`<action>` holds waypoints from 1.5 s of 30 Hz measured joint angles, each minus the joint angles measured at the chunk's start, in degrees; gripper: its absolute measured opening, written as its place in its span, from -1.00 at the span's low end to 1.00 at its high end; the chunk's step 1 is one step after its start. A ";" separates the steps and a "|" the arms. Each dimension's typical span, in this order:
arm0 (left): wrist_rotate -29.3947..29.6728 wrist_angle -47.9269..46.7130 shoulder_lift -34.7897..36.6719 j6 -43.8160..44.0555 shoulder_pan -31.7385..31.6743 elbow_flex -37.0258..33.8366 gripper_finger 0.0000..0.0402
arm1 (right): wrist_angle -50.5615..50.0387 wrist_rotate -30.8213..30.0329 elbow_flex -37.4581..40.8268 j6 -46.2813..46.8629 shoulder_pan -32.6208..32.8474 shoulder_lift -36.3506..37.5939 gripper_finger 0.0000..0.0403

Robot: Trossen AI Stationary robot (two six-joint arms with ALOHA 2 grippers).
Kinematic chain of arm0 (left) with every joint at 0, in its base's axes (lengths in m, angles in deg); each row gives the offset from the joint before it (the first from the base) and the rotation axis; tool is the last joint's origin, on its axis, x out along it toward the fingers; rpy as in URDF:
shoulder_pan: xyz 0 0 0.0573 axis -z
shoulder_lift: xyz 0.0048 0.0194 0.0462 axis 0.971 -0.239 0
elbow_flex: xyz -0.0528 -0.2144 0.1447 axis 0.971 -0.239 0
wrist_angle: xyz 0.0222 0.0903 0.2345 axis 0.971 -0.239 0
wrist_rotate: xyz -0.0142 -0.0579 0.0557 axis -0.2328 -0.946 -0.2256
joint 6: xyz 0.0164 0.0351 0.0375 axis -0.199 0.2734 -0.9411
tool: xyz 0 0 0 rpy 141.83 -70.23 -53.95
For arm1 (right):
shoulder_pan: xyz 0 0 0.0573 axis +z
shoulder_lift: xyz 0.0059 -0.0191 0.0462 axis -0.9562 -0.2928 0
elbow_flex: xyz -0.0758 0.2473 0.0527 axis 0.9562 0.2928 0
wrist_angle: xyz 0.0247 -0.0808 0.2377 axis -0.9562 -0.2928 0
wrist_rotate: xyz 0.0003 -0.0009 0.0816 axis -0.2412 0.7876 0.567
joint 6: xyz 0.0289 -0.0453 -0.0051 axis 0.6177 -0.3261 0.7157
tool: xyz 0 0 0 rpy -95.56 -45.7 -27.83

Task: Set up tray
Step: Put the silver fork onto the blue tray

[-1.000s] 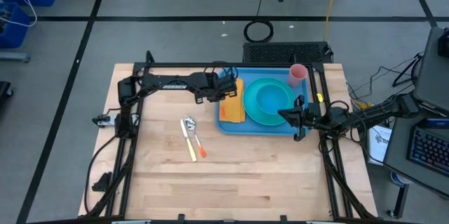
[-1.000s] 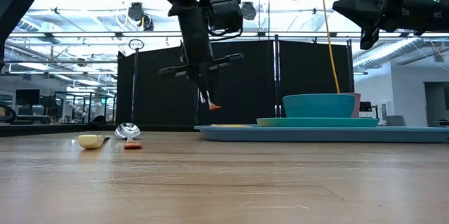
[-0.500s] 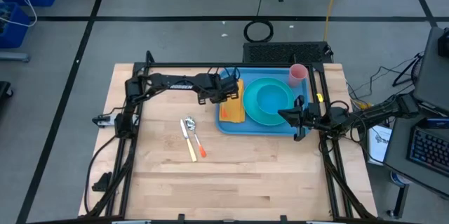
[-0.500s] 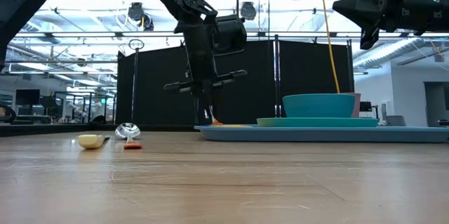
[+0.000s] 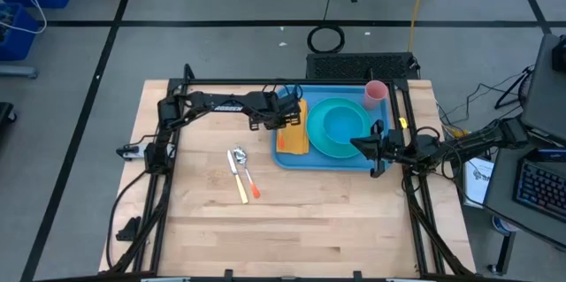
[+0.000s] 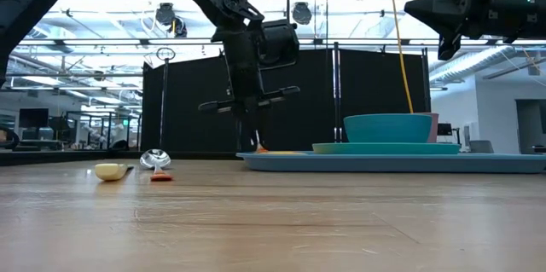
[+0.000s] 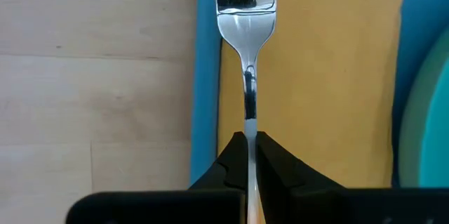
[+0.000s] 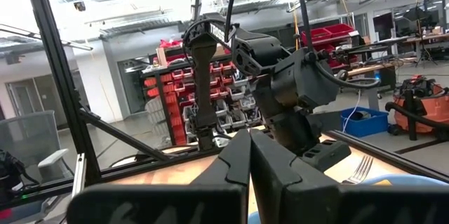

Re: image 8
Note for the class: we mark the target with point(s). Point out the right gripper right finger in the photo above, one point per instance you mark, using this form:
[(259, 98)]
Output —
[(315, 203)]

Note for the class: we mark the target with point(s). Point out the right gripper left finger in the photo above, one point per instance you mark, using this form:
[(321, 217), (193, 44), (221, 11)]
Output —
[(158, 206)]

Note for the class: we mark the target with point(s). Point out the yellow cloth napkin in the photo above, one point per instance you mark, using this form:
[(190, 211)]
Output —
[(382, 182)]

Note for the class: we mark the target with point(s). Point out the rack with large red bins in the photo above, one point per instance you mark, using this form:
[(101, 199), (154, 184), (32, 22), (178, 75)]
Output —
[(326, 32)]

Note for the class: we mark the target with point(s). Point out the wooden workbench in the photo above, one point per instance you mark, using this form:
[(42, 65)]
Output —
[(368, 69)]

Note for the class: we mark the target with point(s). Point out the blue storage bin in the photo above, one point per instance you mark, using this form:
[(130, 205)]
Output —
[(368, 124)]

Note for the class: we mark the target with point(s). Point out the shelf of red bins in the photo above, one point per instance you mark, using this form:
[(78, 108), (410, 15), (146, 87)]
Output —
[(175, 87)]

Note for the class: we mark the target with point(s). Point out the orange shop vacuum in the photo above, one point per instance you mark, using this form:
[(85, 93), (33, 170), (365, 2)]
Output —
[(431, 104)]

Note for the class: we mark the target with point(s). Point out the grey mesh office chair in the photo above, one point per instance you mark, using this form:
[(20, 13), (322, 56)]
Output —
[(28, 136)]

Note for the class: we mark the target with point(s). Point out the silver metal bracket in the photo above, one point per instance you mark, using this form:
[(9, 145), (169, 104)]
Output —
[(79, 175)]

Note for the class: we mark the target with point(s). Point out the black aluminium table frame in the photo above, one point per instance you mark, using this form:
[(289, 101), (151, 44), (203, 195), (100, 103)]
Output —
[(52, 59)]

